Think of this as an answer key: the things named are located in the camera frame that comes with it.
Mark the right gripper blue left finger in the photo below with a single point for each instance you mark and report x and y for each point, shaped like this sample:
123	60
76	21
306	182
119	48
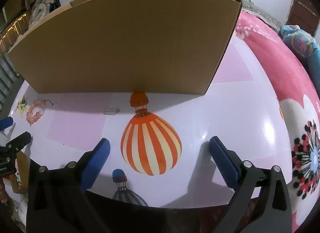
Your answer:
56	200

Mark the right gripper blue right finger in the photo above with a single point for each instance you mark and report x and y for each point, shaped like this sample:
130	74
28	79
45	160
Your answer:
272	212

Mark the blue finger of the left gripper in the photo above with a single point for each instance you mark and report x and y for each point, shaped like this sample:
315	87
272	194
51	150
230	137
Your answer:
6	123

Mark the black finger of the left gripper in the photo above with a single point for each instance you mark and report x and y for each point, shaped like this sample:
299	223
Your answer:
19	142

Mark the red floral blanket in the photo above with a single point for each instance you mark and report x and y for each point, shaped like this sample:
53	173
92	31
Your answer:
299	104

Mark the brown cardboard box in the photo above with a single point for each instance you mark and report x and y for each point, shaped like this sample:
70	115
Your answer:
152	46

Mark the blue patterned quilt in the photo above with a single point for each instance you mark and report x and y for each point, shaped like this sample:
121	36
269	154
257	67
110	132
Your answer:
304	46

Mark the brown wooden door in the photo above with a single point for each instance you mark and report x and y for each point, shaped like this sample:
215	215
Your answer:
304	14

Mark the grey green blanket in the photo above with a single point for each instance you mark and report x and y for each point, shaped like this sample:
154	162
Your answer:
268	19

